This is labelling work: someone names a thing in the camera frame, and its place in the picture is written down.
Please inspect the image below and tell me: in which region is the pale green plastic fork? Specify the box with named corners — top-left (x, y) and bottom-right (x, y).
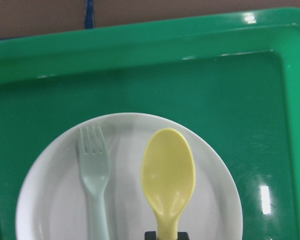
top-left (78, 126), bottom-right (110, 240)

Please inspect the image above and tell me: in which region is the white round plate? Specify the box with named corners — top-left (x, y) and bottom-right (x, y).
top-left (15, 113), bottom-right (243, 240)

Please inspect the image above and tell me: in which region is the green plastic tray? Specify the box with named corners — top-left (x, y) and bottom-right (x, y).
top-left (0, 8), bottom-right (300, 240)

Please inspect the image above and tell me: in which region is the blue tape line lengthwise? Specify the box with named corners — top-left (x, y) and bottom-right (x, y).
top-left (84, 0), bottom-right (94, 29)

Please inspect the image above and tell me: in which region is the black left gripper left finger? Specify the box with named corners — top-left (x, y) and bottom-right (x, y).
top-left (144, 231), bottom-right (157, 240)

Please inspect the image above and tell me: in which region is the yellow plastic spoon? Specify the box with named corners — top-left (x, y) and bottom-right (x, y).
top-left (141, 128), bottom-right (196, 240)

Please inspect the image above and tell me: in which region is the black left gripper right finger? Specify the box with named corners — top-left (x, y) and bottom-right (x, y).
top-left (177, 232), bottom-right (189, 240)

